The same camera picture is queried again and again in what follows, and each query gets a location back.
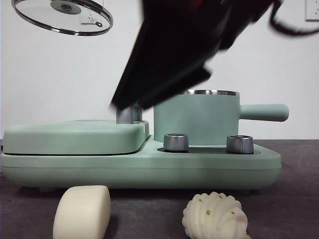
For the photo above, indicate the twisted white scallion bun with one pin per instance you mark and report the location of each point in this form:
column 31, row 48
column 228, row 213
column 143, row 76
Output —
column 214, row 216

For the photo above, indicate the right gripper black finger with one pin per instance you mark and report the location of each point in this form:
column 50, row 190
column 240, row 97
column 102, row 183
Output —
column 179, row 85
column 169, row 44

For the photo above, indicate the mint green breakfast machine base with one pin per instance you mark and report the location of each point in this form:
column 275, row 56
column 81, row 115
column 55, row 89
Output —
column 149, row 171

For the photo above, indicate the chrome control knob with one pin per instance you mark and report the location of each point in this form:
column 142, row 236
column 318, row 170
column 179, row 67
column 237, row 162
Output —
column 239, row 145
column 175, row 143

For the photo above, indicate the smooth white steamed bun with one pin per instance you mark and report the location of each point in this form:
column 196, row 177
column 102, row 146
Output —
column 82, row 214

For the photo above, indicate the glass pot lid green knob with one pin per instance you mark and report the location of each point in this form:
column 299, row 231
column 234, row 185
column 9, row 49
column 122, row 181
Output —
column 64, row 10

